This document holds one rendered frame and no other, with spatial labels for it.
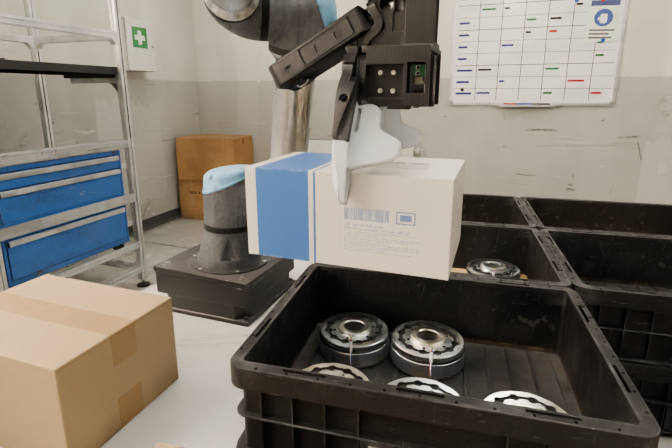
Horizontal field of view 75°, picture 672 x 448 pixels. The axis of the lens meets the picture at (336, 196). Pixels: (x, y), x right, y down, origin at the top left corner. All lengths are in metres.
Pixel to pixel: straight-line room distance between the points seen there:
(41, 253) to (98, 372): 1.91
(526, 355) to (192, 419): 0.52
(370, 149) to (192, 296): 0.78
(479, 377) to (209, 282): 0.62
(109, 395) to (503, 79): 3.52
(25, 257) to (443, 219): 2.35
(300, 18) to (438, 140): 3.13
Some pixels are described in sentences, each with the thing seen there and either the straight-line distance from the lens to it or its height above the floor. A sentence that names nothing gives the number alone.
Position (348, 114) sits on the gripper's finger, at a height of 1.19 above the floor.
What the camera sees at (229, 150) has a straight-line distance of 4.17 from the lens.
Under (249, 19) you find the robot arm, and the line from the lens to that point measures 0.86.
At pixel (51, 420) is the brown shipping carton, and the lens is 0.76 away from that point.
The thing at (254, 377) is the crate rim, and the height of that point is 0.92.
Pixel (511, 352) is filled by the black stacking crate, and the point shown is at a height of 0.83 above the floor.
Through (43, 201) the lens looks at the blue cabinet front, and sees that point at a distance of 2.60.
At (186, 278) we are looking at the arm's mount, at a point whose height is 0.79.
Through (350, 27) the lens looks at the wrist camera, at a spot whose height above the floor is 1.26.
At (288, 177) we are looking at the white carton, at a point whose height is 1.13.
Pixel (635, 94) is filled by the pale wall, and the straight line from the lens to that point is 3.98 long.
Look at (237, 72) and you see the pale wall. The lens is 4.58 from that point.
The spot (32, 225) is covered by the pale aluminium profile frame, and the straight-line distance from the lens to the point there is 2.53.
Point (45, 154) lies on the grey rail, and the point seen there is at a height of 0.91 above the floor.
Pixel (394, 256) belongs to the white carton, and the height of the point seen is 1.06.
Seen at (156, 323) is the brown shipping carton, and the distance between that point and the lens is 0.82.
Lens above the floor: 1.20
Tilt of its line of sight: 13 degrees down
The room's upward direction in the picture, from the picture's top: straight up
